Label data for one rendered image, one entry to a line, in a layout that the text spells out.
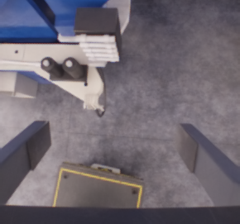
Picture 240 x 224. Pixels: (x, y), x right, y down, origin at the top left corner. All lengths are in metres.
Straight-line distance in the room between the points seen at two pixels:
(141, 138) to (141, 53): 0.86
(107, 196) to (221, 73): 1.55
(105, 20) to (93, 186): 1.17
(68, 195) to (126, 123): 0.79
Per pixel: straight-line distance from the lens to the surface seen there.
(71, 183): 1.49
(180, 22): 2.05
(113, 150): 1.68
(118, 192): 1.43
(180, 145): 0.16
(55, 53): 1.04
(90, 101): 0.87
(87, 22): 0.70
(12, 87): 1.49
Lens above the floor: 1.66
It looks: 81 degrees down
